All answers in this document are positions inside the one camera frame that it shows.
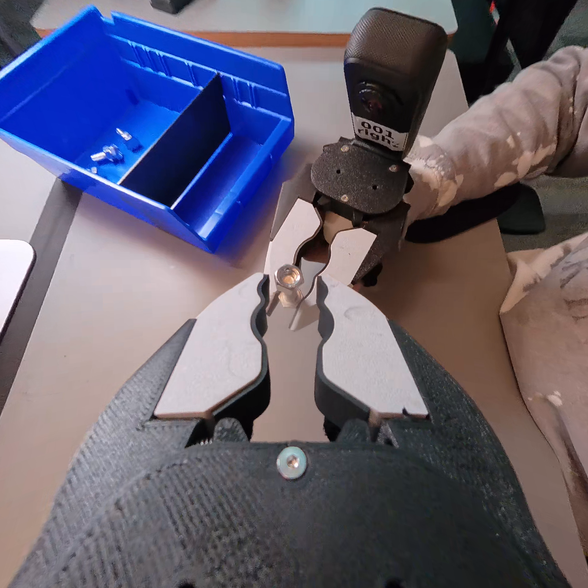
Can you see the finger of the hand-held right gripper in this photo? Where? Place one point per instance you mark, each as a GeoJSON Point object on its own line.
{"type": "Point", "coordinates": [294, 225]}
{"type": "Point", "coordinates": [351, 252]}

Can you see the blue plastic storage bin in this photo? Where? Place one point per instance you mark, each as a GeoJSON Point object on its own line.
{"type": "Point", "coordinates": [69, 101]}

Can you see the white rounded base plate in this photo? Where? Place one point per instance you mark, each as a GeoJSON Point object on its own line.
{"type": "Point", "coordinates": [13, 275]}

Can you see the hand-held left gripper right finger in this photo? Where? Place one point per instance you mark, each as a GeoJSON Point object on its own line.
{"type": "Point", "coordinates": [363, 363]}

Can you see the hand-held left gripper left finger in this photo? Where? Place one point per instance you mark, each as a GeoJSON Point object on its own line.
{"type": "Point", "coordinates": [216, 358]}

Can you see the steel hex bolt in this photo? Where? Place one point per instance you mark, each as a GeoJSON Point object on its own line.
{"type": "Point", "coordinates": [289, 298]}

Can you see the steel hex nut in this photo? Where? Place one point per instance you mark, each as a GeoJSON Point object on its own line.
{"type": "Point", "coordinates": [287, 285]}

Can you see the black rectangular block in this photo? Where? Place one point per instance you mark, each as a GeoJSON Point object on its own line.
{"type": "Point", "coordinates": [172, 4]}

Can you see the person's grey patterned sweatshirt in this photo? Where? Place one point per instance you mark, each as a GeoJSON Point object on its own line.
{"type": "Point", "coordinates": [551, 321]}

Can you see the black bin divider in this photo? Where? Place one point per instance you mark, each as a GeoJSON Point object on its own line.
{"type": "Point", "coordinates": [183, 138]}

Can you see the person's right forearm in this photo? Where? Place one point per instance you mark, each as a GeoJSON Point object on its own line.
{"type": "Point", "coordinates": [496, 138]}

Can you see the grey desk with wood edge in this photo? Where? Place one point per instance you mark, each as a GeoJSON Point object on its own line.
{"type": "Point", "coordinates": [275, 18]}

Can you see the black office chair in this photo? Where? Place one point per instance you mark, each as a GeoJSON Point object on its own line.
{"type": "Point", "coordinates": [519, 36]}

